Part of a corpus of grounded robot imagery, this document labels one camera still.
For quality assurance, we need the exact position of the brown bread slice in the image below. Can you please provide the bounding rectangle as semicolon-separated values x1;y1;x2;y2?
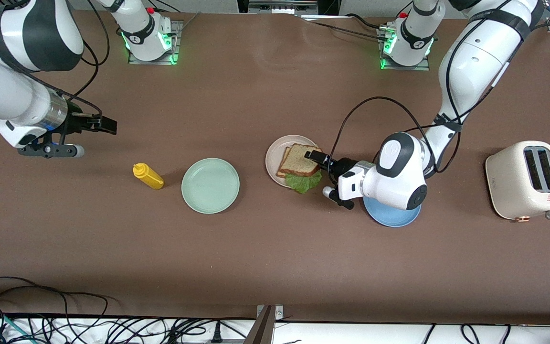
276;146;291;179
279;143;324;178

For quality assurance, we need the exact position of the green lettuce leaf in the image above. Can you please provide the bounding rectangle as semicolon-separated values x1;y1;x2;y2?
285;171;323;194

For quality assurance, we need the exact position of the yellow mustard squeeze bottle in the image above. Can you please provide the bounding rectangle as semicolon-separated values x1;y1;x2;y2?
133;162;165;190

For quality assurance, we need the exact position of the beige plate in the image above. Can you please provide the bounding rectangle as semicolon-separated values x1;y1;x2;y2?
265;135;324;189

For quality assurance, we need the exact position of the blue plate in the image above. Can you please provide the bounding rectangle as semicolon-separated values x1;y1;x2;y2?
363;193;422;228

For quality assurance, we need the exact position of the mint green plate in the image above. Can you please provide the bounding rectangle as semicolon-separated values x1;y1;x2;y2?
181;158;241;215

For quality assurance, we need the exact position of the cream white toaster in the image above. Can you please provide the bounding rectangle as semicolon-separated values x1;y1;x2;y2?
485;140;550;222

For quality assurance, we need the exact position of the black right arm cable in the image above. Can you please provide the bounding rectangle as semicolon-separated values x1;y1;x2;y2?
0;0;111;119

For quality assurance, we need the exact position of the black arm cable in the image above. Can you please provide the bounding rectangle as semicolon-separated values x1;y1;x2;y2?
328;0;550;175
0;0;111;119

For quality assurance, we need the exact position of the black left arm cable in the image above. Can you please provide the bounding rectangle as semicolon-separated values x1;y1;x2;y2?
328;0;550;175

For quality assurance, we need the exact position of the black braided cable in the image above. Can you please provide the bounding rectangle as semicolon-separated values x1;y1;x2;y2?
301;13;391;40

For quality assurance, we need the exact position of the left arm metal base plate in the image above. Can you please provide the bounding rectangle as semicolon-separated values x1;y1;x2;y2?
379;26;431;71

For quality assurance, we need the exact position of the metal equipment frame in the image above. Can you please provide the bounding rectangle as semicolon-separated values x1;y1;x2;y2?
237;0;340;15

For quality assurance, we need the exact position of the grey metal mounting bracket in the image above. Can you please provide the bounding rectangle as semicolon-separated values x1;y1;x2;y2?
245;304;285;344

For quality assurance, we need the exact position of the long black looped cable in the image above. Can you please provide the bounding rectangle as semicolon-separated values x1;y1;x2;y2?
0;276;109;344

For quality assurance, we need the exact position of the teal cable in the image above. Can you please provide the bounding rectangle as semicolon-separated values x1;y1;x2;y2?
0;312;37;344

